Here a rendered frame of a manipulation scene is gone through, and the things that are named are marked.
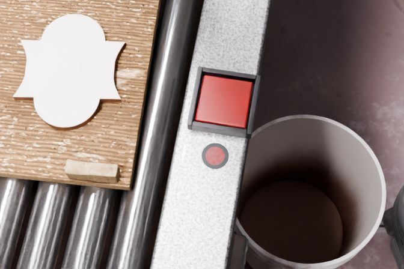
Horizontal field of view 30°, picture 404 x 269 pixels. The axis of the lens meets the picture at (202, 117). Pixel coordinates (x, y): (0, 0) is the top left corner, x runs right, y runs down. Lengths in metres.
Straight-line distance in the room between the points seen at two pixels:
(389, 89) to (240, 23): 1.04
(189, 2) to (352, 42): 1.07
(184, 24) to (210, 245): 0.28
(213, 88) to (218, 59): 0.05
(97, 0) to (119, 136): 0.18
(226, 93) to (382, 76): 1.10
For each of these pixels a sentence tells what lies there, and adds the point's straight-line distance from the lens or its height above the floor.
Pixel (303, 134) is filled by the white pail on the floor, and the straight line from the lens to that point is 1.56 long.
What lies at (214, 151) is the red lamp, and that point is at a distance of 0.88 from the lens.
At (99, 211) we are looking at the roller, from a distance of 0.87.
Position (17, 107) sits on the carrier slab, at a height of 0.94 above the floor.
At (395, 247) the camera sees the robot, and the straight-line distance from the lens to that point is 1.70.
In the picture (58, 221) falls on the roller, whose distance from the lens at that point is 0.88.
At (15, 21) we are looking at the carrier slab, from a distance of 0.96.
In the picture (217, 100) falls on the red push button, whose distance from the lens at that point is 0.89.
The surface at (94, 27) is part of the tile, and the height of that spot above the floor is 0.95.
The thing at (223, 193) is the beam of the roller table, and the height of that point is 0.91.
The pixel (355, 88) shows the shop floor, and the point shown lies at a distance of 1.93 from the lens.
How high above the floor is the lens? 1.75
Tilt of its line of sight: 69 degrees down
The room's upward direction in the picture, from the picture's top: 5 degrees counter-clockwise
